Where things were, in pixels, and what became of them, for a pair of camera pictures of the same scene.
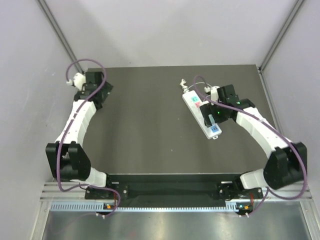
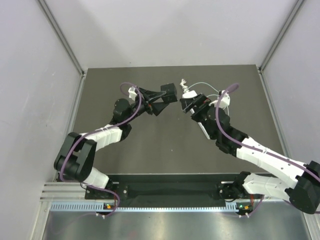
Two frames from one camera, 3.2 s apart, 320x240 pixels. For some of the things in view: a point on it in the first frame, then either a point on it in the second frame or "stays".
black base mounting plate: (178, 189) stays
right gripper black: (207, 109) -> (202, 105)
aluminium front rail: (51, 192) stays
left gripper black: (105, 90) -> (156, 107)
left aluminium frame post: (60, 33) stays
